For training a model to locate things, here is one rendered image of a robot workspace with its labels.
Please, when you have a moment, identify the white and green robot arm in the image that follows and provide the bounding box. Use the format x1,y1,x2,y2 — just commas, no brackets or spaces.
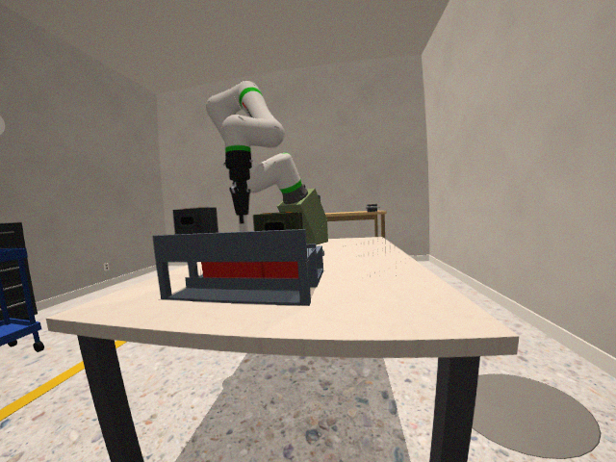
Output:
206,81,308,204

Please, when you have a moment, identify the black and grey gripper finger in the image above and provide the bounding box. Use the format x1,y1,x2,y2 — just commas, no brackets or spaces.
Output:
244,185,250,230
229,182,247,232

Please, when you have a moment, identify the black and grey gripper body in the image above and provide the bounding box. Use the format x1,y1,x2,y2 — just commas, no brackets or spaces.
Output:
229,168,250,194

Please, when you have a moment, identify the dark grey metal shelf rack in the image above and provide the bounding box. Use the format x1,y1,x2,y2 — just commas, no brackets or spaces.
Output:
153,229,324,306

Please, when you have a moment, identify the red bin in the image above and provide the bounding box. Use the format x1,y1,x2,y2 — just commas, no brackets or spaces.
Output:
201,262,227,278
225,262,265,278
264,262,298,278

